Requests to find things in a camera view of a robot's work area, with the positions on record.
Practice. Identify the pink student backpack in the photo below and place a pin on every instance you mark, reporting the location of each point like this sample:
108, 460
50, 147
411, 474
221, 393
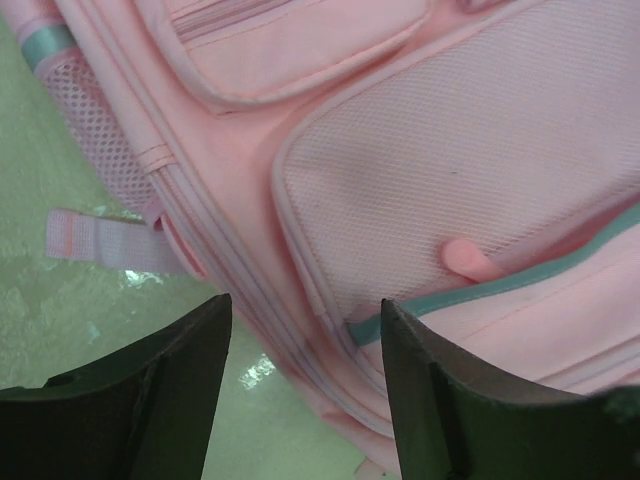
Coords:
476, 160

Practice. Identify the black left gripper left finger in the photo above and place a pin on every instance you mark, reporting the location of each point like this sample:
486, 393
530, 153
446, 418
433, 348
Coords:
145, 411

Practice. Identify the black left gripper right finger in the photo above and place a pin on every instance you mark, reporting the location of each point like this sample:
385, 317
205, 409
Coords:
456, 416

